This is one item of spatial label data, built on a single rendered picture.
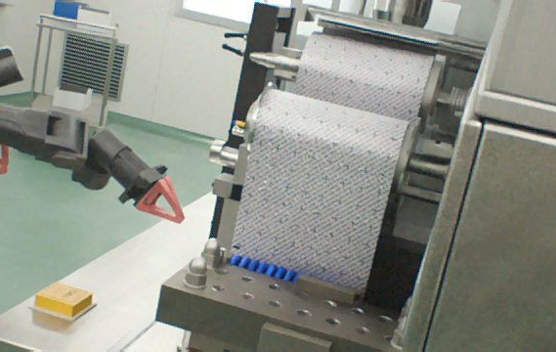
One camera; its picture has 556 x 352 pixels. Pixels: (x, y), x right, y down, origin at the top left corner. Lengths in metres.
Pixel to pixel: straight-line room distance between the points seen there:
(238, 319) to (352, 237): 0.25
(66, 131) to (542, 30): 1.05
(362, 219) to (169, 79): 6.12
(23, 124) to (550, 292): 1.06
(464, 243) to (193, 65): 6.88
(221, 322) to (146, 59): 6.32
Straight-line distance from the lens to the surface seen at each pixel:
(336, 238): 1.35
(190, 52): 7.31
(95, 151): 1.43
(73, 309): 1.39
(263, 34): 1.68
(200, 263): 1.23
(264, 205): 1.36
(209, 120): 7.29
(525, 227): 0.46
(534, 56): 0.46
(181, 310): 1.24
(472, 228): 0.46
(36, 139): 1.39
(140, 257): 1.70
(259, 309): 1.21
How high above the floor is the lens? 1.49
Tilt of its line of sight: 13 degrees down
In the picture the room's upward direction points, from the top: 12 degrees clockwise
